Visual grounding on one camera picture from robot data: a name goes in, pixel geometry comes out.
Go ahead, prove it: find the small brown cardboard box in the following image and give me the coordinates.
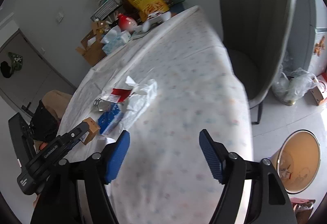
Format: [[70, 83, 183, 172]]
[[80, 117, 100, 145]]

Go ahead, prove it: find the blue snack packet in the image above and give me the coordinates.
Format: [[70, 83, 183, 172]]
[[97, 103, 124, 136]]

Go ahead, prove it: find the white plastic bag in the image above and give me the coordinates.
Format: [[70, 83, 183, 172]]
[[100, 76, 158, 132]]

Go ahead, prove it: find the beige round trash bin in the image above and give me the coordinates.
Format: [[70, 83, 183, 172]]
[[269, 130, 321, 195]]

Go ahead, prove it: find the left hand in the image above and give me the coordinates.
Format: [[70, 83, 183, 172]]
[[33, 194, 40, 208]]

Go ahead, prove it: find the black tablet stand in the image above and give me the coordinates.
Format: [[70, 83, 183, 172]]
[[8, 113, 37, 170]]

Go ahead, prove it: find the clothes pile on chair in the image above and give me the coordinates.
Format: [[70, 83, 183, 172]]
[[29, 90, 72, 152]]

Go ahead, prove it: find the white floral tablecloth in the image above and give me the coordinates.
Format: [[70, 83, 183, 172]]
[[59, 6, 253, 223]]

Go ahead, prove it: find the clear plastic garbage bag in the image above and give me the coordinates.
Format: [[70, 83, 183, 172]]
[[272, 65, 318, 106]]

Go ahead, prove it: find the grey door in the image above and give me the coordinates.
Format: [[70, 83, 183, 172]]
[[1, 30, 76, 120]]

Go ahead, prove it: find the open brown cardboard box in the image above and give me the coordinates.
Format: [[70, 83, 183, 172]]
[[76, 21, 109, 66]]

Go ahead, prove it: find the orange white cardboard box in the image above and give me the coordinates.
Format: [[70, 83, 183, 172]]
[[310, 72, 327, 105]]

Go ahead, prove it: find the blue tissue box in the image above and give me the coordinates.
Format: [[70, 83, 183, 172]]
[[100, 26, 131, 56]]

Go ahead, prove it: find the red white bottle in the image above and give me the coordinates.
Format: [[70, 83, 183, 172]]
[[118, 13, 138, 33]]

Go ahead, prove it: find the white refrigerator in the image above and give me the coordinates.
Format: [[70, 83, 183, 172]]
[[294, 0, 326, 75]]

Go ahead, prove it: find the white game controller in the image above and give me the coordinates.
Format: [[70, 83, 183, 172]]
[[142, 11, 171, 32]]

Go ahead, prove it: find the grey dining chair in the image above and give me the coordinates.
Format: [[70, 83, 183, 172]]
[[219, 0, 296, 125]]

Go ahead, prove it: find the black wire basket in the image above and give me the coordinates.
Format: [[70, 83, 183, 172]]
[[90, 0, 122, 22]]

